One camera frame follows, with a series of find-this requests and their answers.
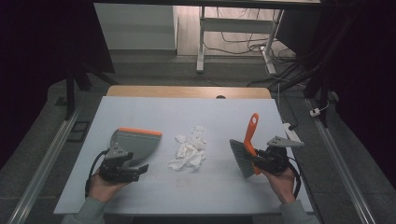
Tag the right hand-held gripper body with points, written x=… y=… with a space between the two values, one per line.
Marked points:
x=277 y=158

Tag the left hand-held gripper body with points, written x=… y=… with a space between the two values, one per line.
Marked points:
x=115 y=169

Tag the orange brush with grey bristles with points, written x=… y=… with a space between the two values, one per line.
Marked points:
x=247 y=149

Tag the grey dustpan with orange edge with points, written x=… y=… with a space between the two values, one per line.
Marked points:
x=138 y=143

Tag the pile of white paper scraps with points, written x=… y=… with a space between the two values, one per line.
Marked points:
x=189 y=152

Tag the person's left hand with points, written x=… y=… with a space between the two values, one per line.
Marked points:
x=102 y=188

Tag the person's right hand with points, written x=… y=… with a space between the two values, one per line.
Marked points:
x=281 y=183

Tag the white power strip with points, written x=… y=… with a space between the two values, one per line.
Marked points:
x=293 y=134

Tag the black floor plate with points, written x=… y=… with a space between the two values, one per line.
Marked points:
x=78 y=131

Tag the white plug adapter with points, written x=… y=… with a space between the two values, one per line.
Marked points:
x=315 y=112

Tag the black metal stand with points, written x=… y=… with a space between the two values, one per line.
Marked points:
x=323 y=81
x=71 y=93

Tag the wooden table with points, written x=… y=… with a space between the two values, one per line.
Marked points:
x=186 y=91

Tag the white cabinet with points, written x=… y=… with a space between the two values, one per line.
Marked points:
x=137 y=26

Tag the metal floor rail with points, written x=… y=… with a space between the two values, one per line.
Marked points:
x=46 y=165
x=342 y=165

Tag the white desk frame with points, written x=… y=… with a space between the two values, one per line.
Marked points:
x=236 y=26

